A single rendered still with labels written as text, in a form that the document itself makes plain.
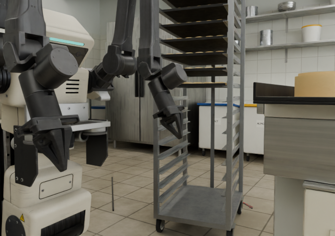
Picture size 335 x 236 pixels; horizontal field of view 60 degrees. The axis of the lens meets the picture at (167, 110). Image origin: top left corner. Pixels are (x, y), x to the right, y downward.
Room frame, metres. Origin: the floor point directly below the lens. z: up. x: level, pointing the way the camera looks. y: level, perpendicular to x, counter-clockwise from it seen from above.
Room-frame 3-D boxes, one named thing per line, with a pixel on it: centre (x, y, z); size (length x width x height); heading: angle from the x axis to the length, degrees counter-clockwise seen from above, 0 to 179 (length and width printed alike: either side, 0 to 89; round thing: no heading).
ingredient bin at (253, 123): (3.91, -1.36, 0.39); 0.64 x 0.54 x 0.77; 149
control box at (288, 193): (0.36, -0.18, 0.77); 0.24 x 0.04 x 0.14; 147
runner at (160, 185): (2.07, -0.06, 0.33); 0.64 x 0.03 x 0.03; 159
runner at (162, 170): (2.07, -0.06, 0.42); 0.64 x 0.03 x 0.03; 159
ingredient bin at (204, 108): (4.25, -0.81, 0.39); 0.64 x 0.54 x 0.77; 151
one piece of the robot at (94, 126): (0.87, 0.32, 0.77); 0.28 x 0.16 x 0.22; 148
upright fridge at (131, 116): (4.72, 0.20, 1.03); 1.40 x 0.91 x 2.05; 58
